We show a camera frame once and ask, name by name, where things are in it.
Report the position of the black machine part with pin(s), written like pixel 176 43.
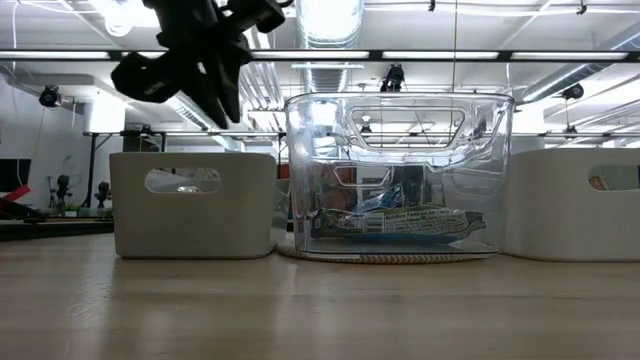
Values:
pixel 20 214

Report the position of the red bar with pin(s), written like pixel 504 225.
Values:
pixel 15 194

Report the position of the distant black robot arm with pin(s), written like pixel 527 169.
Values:
pixel 103 192
pixel 62 190

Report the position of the orange Quaker granola bar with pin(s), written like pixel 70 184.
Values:
pixel 599 182

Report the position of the black overhead camera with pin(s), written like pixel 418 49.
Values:
pixel 394 77

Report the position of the blue-ended Quaker granola bar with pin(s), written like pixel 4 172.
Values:
pixel 382 197
pixel 400 222

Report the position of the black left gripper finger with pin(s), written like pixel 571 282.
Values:
pixel 212 97
pixel 232 85

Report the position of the clear plastic bin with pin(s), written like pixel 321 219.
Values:
pixel 310 150

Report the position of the black frame rail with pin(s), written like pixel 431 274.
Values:
pixel 50 230

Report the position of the white plastic bin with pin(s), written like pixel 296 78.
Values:
pixel 550 215

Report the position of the black monitor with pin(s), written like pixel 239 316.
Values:
pixel 15 175

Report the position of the small distant potted plant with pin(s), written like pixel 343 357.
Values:
pixel 71 210

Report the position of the light grey plastic bin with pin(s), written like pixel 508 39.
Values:
pixel 195 225

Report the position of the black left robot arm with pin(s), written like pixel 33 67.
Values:
pixel 255 15

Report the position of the black overhead frame beam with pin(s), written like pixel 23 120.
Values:
pixel 376 55

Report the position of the black ceiling spotlight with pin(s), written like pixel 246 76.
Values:
pixel 573 91
pixel 50 96

